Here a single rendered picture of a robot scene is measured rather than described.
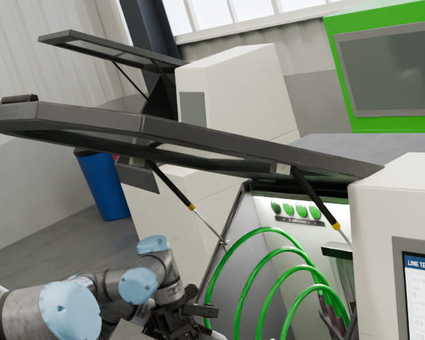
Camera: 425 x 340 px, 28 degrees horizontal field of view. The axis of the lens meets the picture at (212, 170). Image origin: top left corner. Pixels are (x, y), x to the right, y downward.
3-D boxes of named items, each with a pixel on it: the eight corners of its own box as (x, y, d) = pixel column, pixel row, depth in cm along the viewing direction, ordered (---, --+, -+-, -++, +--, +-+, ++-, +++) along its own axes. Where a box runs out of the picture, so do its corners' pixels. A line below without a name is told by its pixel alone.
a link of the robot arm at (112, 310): (88, 297, 217) (102, 270, 215) (125, 314, 219) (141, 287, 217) (86, 312, 209) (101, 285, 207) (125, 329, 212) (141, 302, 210)
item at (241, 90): (124, 292, 638) (36, 36, 592) (246, 237, 678) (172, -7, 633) (194, 338, 521) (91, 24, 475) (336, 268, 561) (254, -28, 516)
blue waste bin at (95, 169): (86, 222, 875) (62, 152, 858) (131, 200, 910) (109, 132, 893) (117, 224, 828) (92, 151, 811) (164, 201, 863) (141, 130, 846)
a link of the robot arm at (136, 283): (109, 312, 186) (127, 290, 196) (155, 304, 182) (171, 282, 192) (98, 279, 184) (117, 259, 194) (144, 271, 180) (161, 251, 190)
